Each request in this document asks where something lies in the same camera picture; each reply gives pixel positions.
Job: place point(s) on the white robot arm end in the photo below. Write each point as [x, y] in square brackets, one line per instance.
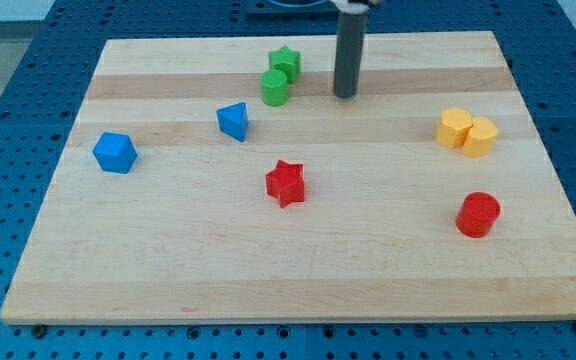
[355, 7]

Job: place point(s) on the red star block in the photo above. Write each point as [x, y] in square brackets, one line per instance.
[286, 183]

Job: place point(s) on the green star block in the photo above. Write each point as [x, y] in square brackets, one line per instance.
[286, 60]

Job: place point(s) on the yellow hexagon block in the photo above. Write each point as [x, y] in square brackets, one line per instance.
[453, 127]

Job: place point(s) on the blue triangle block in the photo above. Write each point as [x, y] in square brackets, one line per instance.
[233, 121]

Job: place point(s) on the light wooden board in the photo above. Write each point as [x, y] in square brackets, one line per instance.
[190, 236]

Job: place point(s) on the green cylinder block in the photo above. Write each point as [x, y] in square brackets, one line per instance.
[274, 87]

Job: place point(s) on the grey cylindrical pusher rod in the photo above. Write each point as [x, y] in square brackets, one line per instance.
[349, 48]

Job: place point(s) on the blue cube block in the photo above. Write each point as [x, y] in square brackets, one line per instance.
[115, 152]

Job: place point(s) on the red cylinder block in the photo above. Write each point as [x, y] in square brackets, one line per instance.
[478, 213]

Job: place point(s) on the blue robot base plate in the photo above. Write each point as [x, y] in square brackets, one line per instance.
[288, 8]

